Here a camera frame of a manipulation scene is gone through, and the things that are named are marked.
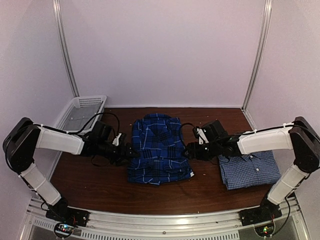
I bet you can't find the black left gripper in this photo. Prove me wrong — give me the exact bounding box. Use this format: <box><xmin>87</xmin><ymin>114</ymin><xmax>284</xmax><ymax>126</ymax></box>
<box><xmin>97</xmin><ymin>140</ymin><xmax>141</xmax><ymax>167</ymax></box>

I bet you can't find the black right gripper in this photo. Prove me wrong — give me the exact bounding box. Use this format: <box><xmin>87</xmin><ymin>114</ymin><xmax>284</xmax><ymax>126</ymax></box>
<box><xmin>181</xmin><ymin>141</ymin><xmax>221</xmax><ymax>161</ymax></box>

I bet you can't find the dark blue plaid shirt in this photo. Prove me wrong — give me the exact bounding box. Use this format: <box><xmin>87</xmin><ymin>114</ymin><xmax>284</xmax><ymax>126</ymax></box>
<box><xmin>127</xmin><ymin>113</ymin><xmax>195</xmax><ymax>186</ymax></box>

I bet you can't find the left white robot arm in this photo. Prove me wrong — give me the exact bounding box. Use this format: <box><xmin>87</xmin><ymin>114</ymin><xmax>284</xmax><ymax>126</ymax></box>
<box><xmin>2</xmin><ymin>117</ymin><xmax>140</xmax><ymax>222</ymax></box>

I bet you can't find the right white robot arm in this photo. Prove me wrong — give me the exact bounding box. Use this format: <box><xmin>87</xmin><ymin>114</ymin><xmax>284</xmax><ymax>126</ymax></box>
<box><xmin>182</xmin><ymin>116</ymin><xmax>320</xmax><ymax>221</ymax></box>

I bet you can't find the grey folded shirt in basket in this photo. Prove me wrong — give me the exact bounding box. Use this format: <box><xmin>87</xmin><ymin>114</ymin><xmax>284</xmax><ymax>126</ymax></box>
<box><xmin>64</xmin><ymin>104</ymin><xmax>100</xmax><ymax>132</ymax></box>

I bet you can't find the white plastic mesh basket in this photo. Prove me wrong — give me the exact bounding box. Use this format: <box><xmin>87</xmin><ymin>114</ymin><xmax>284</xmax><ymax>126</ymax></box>
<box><xmin>54</xmin><ymin>95</ymin><xmax>107</xmax><ymax>134</ymax></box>

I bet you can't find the folded blue gingham shirt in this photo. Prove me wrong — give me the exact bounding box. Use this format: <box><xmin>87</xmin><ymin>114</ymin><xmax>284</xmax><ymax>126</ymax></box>
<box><xmin>218</xmin><ymin>151</ymin><xmax>281</xmax><ymax>191</ymax></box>

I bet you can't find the left circuit board with leds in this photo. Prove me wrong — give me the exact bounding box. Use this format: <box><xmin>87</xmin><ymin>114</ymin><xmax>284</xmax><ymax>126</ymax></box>
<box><xmin>53</xmin><ymin>222</ymin><xmax>75</xmax><ymax>238</ymax></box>

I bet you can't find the circuit board with leds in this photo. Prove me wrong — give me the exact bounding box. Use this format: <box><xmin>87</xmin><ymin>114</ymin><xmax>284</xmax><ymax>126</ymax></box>
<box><xmin>53</xmin><ymin>222</ymin><xmax>75</xmax><ymax>238</ymax></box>
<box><xmin>254</xmin><ymin>223</ymin><xmax>275</xmax><ymax>238</ymax></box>

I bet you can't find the right circuit board with leds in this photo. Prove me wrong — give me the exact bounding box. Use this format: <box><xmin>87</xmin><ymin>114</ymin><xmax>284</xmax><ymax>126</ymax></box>
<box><xmin>254</xmin><ymin>223</ymin><xmax>275</xmax><ymax>238</ymax></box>

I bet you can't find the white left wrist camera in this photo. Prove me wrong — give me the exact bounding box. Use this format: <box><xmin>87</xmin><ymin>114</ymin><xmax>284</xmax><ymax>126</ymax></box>
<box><xmin>112</xmin><ymin>132</ymin><xmax>126</xmax><ymax>146</ymax></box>

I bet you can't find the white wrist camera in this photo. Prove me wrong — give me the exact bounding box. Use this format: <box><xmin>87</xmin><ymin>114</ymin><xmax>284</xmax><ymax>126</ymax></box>
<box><xmin>112</xmin><ymin>132</ymin><xmax>126</xmax><ymax>146</ymax></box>
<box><xmin>192</xmin><ymin>127</ymin><xmax>209</xmax><ymax>145</ymax></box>

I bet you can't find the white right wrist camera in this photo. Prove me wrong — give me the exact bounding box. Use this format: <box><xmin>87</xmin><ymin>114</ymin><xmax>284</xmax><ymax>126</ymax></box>
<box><xmin>192</xmin><ymin>127</ymin><xmax>209</xmax><ymax>145</ymax></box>

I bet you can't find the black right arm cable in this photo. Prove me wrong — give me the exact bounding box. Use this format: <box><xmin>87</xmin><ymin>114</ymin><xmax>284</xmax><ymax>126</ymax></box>
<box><xmin>180</xmin><ymin>122</ymin><xmax>198</xmax><ymax>133</ymax></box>

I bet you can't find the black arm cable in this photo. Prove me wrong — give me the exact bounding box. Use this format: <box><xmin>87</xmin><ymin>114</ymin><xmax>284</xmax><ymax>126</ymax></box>
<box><xmin>180</xmin><ymin>122</ymin><xmax>198</xmax><ymax>133</ymax></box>
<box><xmin>74</xmin><ymin>112</ymin><xmax>120</xmax><ymax>136</ymax></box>

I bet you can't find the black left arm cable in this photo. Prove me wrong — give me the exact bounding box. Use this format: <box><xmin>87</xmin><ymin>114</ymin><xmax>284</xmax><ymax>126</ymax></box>
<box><xmin>74</xmin><ymin>112</ymin><xmax>120</xmax><ymax>136</ymax></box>

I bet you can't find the aluminium front rail frame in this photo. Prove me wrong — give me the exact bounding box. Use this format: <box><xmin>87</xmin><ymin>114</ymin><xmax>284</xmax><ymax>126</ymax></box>
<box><xmin>17</xmin><ymin>197</ymin><xmax>311</xmax><ymax>240</ymax></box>

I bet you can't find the aluminium corner post right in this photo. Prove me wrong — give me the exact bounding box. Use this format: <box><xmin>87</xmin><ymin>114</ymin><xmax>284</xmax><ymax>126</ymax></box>
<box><xmin>241</xmin><ymin>0</ymin><xmax>273</xmax><ymax>111</ymax></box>

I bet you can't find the aluminium corner post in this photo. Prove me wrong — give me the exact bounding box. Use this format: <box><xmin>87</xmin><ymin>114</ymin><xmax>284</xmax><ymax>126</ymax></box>
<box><xmin>52</xmin><ymin>0</ymin><xmax>80</xmax><ymax>98</ymax></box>
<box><xmin>241</xmin><ymin>0</ymin><xmax>273</xmax><ymax>111</ymax></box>

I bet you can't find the aluminium corner post left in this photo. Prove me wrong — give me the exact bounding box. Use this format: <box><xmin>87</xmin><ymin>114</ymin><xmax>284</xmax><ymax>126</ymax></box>
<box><xmin>52</xmin><ymin>0</ymin><xmax>80</xmax><ymax>98</ymax></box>

